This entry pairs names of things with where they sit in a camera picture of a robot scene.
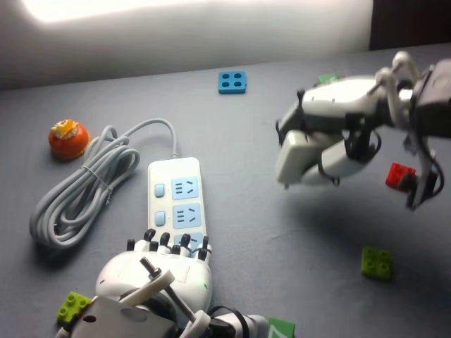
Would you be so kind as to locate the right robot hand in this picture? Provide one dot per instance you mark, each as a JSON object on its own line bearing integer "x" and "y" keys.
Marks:
{"x": 334, "y": 98}

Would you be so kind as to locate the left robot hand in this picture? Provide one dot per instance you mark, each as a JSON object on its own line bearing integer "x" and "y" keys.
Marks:
{"x": 158, "y": 271}

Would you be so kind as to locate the white power adapter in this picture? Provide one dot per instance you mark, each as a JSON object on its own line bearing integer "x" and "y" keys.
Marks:
{"x": 296, "y": 158}

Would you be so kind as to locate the white power strip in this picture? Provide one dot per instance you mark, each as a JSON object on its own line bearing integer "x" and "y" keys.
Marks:
{"x": 176, "y": 197}

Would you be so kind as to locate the green letter cube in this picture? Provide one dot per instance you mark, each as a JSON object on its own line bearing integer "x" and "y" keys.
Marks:
{"x": 327, "y": 79}

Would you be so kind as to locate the green four-stud brick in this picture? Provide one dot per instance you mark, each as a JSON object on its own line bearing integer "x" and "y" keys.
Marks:
{"x": 377, "y": 264}
{"x": 72, "y": 308}

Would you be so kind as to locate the red toy brick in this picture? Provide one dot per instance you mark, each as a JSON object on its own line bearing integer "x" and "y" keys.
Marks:
{"x": 396, "y": 176}

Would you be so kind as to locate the blue four-hole block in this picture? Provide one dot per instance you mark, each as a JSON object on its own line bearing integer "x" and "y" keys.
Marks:
{"x": 232, "y": 83}

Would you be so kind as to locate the dark background panel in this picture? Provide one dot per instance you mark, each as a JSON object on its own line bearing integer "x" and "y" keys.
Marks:
{"x": 408, "y": 21}

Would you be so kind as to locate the green tile with white print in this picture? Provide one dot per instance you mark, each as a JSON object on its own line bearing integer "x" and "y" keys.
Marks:
{"x": 282, "y": 329}

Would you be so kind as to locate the orange toy cake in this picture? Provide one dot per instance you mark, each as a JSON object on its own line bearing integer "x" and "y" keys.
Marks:
{"x": 68, "y": 141}

